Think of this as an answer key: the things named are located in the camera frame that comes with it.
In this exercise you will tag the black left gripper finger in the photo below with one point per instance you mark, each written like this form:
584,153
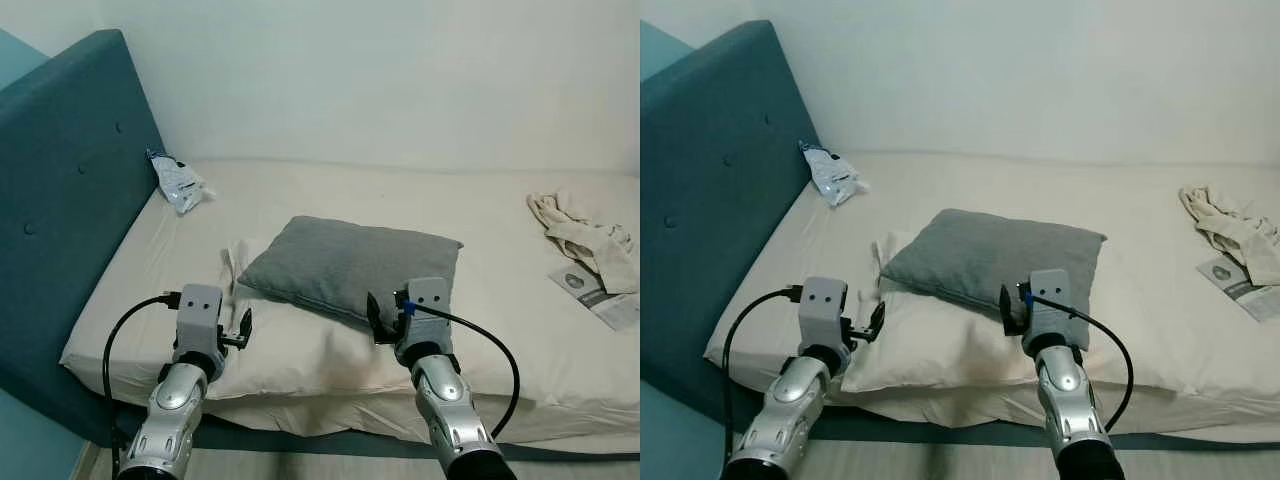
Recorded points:
878,318
245,325

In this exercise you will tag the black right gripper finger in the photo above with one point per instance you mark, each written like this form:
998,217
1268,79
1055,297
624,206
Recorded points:
1006,305
374,318

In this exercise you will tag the grey pillow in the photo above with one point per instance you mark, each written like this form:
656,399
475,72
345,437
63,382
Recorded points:
350,260
985,250

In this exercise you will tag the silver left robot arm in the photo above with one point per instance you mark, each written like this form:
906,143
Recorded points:
790,420
165,420

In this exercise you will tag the cream sheeted mattress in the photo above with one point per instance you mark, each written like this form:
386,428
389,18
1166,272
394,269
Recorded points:
400,190
1000,180

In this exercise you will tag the clear plastic packet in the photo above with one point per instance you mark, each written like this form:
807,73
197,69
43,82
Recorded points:
178,185
832,175

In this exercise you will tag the white grey leaflet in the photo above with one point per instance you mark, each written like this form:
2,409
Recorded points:
1235,285
595,295

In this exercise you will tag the teal upholstered headboard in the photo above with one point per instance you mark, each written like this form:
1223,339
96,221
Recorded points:
715,170
70,180

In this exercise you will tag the beige crumpled garment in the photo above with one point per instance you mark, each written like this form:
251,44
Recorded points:
590,240
1235,230

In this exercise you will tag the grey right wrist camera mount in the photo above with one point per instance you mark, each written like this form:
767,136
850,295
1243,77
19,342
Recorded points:
1052,300
430,305

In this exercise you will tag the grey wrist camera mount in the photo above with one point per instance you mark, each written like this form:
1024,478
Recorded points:
822,305
197,310
1052,300
430,305

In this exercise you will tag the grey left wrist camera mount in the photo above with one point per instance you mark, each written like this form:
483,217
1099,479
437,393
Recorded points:
822,305
197,310

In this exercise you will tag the teal bed frame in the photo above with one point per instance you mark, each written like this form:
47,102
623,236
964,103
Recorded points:
350,445
960,425

